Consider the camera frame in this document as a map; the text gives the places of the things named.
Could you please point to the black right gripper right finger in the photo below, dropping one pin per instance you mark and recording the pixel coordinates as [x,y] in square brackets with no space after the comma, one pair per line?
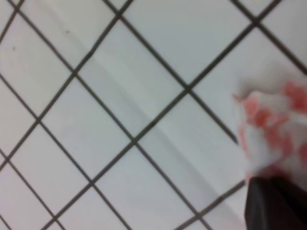
[295,197]

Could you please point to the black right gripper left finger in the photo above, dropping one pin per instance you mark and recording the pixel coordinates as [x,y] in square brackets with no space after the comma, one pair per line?
[266,209]

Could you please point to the pink wavy striped towel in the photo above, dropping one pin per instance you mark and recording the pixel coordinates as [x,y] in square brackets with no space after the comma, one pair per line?
[272,131]

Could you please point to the white grid tablecloth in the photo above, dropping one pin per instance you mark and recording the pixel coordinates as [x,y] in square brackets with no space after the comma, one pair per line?
[118,114]

